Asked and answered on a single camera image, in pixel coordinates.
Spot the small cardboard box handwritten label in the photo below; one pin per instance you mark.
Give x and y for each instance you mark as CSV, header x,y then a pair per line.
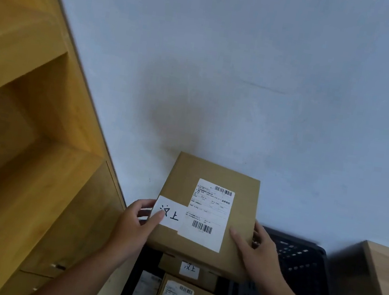
x,y
176,268

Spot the person's left thumb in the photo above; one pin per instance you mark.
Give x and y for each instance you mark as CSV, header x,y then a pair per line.
x,y
155,220

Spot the large labelled cardboard box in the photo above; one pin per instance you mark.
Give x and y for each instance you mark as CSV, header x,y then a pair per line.
x,y
208,198

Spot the person's right hand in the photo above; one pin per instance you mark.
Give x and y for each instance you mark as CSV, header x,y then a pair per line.
x,y
260,257

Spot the black plastic crate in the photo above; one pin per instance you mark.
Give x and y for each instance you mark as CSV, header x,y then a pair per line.
x,y
291,276

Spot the person's left forearm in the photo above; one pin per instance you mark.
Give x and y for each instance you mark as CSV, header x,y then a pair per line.
x,y
78,276

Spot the person's right thumb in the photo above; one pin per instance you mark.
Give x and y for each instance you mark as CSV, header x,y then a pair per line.
x,y
240,241

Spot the dark parcel with white label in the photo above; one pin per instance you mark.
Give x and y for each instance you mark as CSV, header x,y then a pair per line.
x,y
142,294

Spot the person's left hand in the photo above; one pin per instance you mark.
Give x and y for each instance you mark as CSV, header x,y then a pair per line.
x,y
130,227

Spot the wooden shelf unit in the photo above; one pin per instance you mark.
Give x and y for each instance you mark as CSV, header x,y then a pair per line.
x,y
23,149

